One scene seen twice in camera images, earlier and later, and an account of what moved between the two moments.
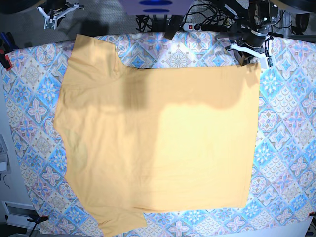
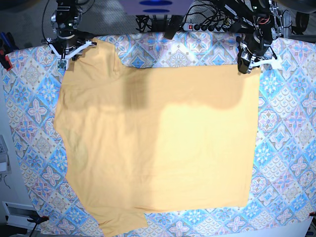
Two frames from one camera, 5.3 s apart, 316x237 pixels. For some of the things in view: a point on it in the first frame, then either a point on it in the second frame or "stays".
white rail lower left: (17, 214) stays
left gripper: (54, 5) → (70, 40)
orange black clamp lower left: (39, 219) stays
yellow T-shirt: (137, 140) stays
